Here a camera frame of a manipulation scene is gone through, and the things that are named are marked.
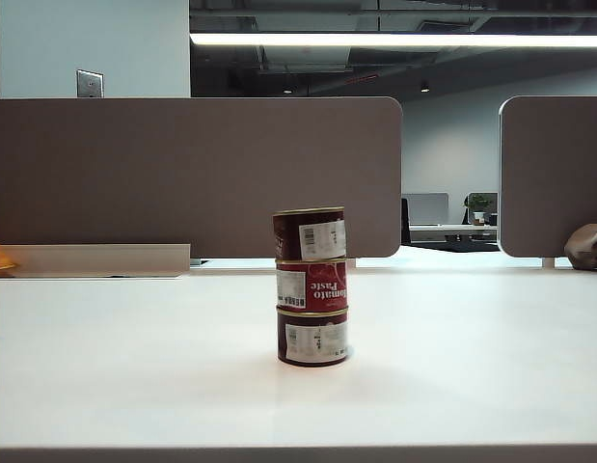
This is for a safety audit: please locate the white office desk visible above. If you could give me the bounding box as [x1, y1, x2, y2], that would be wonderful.
[408, 224, 500, 243]

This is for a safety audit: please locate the metal wall switch plate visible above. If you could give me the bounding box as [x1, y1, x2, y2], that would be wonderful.
[75, 69, 105, 99]

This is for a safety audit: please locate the brown bag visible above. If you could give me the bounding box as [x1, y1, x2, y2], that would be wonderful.
[563, 223, 597, 272]

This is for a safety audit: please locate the black office chair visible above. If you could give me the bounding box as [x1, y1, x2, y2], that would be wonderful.
[400, 197, 413, 245]

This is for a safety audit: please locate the dark red can barcode label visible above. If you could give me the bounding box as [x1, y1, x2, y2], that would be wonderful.
[272, 205, 348, 261]

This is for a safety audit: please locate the orange object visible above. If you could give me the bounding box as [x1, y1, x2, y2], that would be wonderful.
[0, 244, 20, 277]

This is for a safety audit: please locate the green potted plant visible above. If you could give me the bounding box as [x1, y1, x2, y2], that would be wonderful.
[464, 193, 495, 227]

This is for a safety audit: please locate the dark red can white label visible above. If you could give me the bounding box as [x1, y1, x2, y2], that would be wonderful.
[276, 307, 351, 368]

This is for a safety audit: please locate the brown desk partition white edge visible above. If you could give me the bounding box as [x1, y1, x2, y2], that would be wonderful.
[499, 95, 597, 259]

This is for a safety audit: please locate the long ceiling light strip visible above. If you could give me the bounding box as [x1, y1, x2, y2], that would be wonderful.
[189, 32, 597, 49]

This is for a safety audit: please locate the red tomato paste can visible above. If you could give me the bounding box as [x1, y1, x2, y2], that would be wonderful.
[275, 258, 350, 313]

